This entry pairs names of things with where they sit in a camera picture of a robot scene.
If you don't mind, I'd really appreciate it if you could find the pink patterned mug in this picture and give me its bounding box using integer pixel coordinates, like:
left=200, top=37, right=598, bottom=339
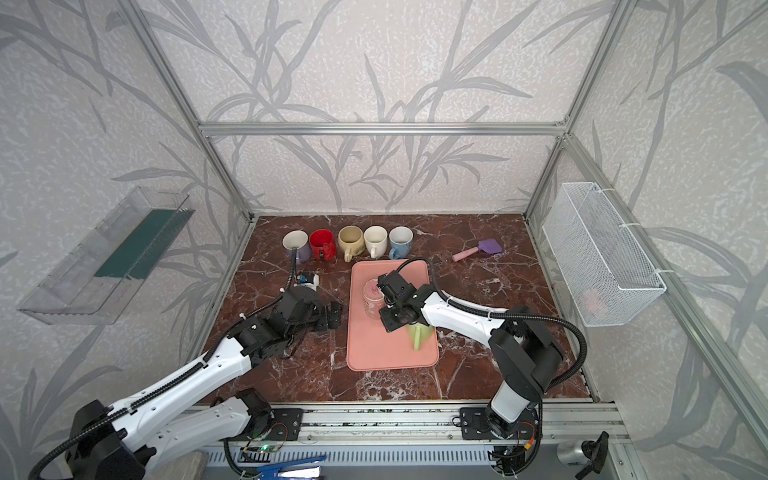
left=362, top=278, right=386, bottom=320

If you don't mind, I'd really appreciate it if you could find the light green mug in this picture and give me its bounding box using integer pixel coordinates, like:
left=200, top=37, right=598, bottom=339
left=406, top=323, right=434, bottom=351

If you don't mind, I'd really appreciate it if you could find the red mug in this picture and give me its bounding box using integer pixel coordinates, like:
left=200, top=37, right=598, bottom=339
left=309, top=229, right=337, bottom=261

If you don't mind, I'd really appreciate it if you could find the blue dotted mug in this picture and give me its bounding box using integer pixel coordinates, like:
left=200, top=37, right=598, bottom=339
left=389, top=226, right=414, bottom=260

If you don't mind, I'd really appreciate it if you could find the lavender purple mug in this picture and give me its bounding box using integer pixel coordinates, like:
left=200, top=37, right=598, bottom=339
left=282, top=230, right=313, bottom=264

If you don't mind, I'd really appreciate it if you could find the white mug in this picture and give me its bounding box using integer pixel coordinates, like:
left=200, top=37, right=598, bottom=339
left=364, top=225, right=388, bottom=260

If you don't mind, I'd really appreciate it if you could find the beige speckled round mug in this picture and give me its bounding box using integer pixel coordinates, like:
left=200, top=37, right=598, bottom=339
left=338, top=225, right=366, bottom=263

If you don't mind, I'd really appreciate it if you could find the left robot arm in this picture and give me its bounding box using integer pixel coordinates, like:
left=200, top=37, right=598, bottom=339
left=64, top=286, right=343, bottom=479

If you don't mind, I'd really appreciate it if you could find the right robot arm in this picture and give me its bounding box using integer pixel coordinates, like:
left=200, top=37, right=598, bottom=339
left=377, top=269, right=572, bottom=439

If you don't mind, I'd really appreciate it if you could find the pink plastic tray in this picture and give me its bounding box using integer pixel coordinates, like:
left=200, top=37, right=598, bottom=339
left=346, top=260, right=439, bottom=372

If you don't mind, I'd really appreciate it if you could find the purple pink spatula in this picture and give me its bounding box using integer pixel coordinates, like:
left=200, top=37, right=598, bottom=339
left=452, top=239, right=503, bottom=262

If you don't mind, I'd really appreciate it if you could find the black clamp knob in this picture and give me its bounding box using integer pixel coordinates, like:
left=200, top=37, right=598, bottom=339
left=557, top=431, right=610, bottom=480

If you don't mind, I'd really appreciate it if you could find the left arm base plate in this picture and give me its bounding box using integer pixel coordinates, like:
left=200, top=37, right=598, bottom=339
left=242, top=408, right=304, bottom=442

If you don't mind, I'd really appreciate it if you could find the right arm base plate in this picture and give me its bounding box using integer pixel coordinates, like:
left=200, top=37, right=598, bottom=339
left=451, top=407, right=539, bottom=443

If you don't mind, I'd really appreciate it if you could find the blue handled tool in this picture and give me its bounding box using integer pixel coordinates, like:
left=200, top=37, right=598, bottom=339
left=256, top=455, right=326, bottom=480

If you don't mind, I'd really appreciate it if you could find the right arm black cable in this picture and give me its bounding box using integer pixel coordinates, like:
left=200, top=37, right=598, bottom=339
left=395, top=257, right=589, bottom=475

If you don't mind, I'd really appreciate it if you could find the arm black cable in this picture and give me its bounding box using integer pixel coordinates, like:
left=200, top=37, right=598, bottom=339
left=395, top=257, right=589, bottom=475
left=26, top=248, right=301, bottom=480

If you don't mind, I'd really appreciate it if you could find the aluminium front rail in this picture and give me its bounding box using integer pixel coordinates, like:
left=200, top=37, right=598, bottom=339
left=122, top=401, right=631, bottom=466

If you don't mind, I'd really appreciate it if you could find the white wire basket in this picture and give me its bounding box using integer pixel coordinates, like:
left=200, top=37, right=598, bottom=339
left=542, top=182, right=667, bottom=327

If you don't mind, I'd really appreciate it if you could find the clear plastic wall shelf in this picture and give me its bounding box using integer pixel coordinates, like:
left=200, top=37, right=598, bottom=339
left=17, top=187, right=195, bottom=325

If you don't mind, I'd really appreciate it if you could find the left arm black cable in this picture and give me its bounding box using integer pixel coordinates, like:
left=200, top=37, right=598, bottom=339
left=26, top=248, right=301, bottom=480

